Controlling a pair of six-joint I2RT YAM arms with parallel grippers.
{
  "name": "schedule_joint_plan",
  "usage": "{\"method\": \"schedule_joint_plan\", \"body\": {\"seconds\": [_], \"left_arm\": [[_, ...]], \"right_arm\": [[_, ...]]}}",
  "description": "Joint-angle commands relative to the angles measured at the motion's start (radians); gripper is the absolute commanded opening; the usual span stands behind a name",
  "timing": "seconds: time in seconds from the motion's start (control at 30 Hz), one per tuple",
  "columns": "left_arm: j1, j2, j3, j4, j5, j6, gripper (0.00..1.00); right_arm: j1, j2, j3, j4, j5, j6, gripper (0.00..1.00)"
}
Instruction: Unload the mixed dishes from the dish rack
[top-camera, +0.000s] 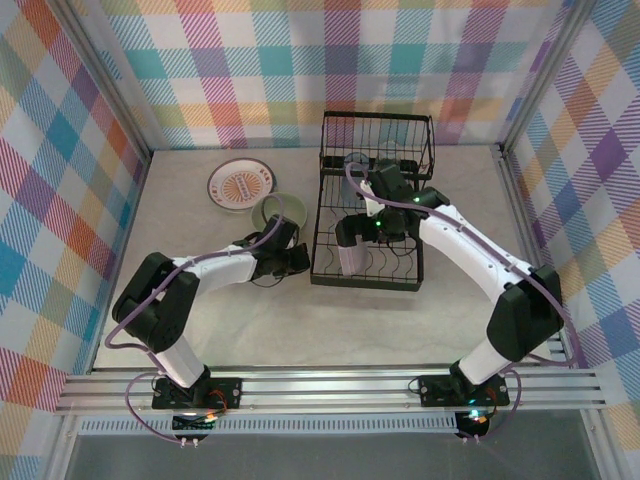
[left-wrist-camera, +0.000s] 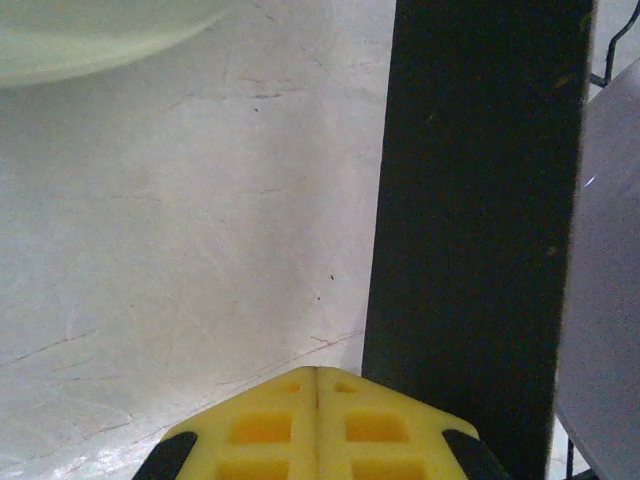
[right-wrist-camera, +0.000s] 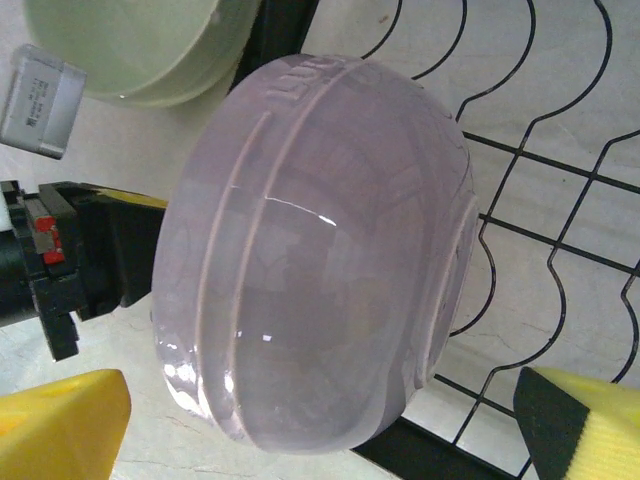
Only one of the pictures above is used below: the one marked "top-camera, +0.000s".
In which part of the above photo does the slotted white cable duct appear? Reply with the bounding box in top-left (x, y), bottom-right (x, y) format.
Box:
top-left (79, 414), bottom-right (460, 436)

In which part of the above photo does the translucent blue cup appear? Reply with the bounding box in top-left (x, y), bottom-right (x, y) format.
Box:
top-left (342, 151), bottom-right (374, 201)

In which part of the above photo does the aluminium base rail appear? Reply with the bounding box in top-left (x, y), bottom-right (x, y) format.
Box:
top-left (54, 367), bottom-right (607, 414)

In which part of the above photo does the pale green bowl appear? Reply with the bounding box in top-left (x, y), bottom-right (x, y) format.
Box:
top-left (250, 191), bottom-right (309, 236)

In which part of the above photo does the small electronics board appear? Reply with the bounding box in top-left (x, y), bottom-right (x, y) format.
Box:
top-left (455, 408), bottom-right (492, 437)
top-left (172, 410), bottom-right (220, 434)

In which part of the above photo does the lilac bowl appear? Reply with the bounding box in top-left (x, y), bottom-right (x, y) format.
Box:
top-left (337, 242), bottom-right (372, 277)

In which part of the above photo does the white plate orange sunburst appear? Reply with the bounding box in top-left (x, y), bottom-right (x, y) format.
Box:
top-left (206, 157), bottom-right (277, 215)

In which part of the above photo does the aluminium side rail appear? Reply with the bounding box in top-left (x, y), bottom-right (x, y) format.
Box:
top-left (44, 149), bottom-right (154, 480)
top-left (494, 143), bottom-right (619, 480)

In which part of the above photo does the black wire dish rack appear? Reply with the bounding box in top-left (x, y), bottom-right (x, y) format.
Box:
top-left (309, 109), bottom-right (435, 294)

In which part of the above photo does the aluminium frame post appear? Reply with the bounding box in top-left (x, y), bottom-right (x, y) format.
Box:
top-left (54, 0), bottom-right (154, 161)
top-left (497, 0), bottom-right (601, 159)

